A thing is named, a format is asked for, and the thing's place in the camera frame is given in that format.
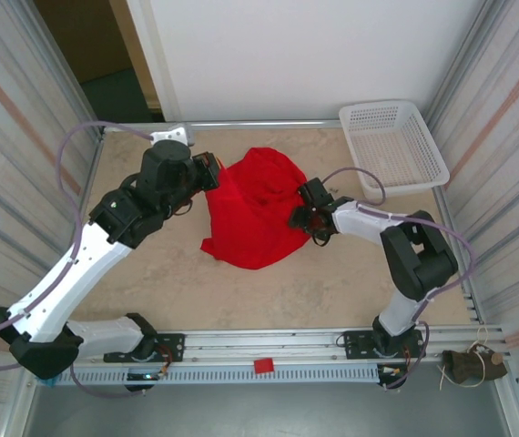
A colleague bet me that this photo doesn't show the red t-shirt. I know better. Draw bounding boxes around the red t-shirt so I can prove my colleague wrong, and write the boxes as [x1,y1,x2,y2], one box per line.
[199,147,310,271]

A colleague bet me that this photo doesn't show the white perforated plastic basket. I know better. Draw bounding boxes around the white perforated plastic basket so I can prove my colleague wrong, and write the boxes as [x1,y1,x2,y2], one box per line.
[338,99,451,200]

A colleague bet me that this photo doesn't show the aluminium table edge bar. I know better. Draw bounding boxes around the aluminium table edge bar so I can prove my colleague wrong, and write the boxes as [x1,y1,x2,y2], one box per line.
[101,119,350,134]

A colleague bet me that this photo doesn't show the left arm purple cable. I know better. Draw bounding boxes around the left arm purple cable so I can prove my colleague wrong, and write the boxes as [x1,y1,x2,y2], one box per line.
[0,121,160,400]

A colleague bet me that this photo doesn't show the white door frame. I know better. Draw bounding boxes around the white door frame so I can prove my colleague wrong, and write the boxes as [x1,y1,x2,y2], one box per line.
[125,0,183,123]

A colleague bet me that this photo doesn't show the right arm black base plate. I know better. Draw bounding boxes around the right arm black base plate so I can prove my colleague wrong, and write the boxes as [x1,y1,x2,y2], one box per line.
[341,330,425,361]

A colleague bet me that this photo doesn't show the aluminium mounting rail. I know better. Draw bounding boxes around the aluminium mounting rail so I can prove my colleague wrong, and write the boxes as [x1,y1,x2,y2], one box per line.
[22,325,506,365]

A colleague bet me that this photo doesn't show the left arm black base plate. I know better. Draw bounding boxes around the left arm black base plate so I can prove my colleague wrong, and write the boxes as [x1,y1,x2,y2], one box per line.
[103,332,186,364]

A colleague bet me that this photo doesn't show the slotted grey cable duct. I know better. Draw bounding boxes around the slotted grey cable duct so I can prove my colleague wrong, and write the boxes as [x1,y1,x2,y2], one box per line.
[54,366,382,386]

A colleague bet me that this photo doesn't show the brown cloth pouch with string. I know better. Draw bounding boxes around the brown cloth pouch with string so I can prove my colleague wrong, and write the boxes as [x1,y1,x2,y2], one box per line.
[439,327,510,389]

